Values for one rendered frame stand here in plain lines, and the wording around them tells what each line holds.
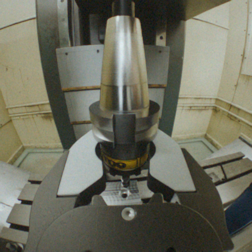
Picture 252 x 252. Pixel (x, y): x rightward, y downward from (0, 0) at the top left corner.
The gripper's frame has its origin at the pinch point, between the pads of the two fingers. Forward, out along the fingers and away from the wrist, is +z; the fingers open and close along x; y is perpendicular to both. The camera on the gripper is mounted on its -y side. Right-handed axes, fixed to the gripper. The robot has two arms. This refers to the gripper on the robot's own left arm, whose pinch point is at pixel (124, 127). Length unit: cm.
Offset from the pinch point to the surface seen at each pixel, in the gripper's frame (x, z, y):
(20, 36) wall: -76, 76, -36
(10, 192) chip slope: -72, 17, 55
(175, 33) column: 24, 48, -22
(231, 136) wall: 96, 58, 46
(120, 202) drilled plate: -1.6, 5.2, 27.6
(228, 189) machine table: 44, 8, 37
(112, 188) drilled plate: -4.0, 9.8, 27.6
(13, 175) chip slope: -77, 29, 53
